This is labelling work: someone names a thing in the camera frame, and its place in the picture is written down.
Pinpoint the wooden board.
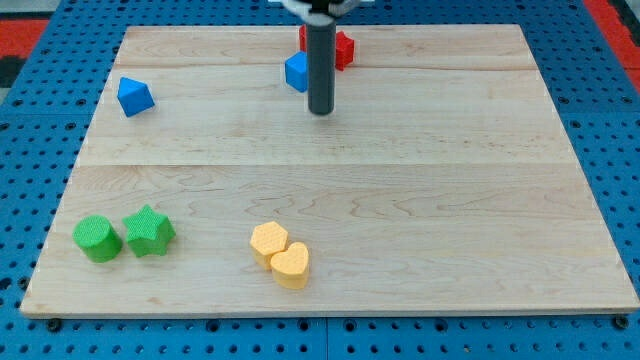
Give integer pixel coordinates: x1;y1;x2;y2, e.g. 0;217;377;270
20;24;639;319

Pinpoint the green star block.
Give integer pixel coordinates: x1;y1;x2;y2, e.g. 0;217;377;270
122;205;176;258

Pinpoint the blue cube block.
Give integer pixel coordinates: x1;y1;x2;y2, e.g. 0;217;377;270
284;51;308;93

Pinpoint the red star block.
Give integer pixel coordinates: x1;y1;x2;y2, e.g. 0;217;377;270
335;31;355;71

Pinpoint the green cylinder block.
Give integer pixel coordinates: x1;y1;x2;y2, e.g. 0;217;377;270
72;215;123;263

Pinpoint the yellow hexagon block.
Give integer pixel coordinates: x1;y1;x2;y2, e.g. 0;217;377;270
249;221;288;270

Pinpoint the blue triangle block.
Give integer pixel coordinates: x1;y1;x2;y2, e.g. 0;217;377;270
117;77;155;117

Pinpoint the red block behind rod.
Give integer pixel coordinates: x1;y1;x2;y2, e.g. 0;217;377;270
298;25;307;52

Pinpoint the yellow heart block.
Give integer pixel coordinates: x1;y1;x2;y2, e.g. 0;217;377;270
270;242;310;290

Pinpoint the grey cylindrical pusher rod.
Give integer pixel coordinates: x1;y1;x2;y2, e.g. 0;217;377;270
305;13;336;116

